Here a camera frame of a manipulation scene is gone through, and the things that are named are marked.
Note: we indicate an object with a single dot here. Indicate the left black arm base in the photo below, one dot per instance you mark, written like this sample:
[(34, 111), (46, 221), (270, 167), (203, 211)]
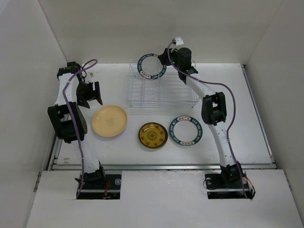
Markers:
[(109, 189)]

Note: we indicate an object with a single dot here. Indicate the tan plate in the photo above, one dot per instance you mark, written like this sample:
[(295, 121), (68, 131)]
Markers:
[(109, 121)]

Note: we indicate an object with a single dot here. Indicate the white blue rimmed plate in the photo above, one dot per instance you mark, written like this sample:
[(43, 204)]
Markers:
[(185, 130)]

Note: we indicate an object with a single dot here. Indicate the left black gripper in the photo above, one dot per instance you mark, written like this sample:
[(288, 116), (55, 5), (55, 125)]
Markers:
[(82, 99)]

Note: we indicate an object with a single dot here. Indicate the metal table edge rail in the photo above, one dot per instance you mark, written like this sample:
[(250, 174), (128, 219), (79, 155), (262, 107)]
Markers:
[(134, 167)]

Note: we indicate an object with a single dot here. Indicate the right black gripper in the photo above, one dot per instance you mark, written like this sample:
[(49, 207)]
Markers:
[(165, 55)]

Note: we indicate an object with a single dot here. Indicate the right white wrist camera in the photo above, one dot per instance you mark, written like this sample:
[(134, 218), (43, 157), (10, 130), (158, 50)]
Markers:
[(178, 41)]

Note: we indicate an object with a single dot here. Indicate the white wire dish rack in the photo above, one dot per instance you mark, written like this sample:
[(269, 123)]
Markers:
[(166, 92)]

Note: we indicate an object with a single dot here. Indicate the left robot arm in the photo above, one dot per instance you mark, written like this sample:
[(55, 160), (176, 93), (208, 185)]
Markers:
[(68, 121)]

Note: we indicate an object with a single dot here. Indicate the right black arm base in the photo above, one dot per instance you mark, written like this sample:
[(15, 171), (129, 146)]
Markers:
[(218, 189)]

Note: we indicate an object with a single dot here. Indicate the dark rimmed back plate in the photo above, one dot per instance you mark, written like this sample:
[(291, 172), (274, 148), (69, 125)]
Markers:
[(150, 67)]

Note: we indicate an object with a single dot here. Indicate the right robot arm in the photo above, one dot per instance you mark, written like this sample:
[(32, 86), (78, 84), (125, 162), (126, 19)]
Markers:
[(213, 112)]

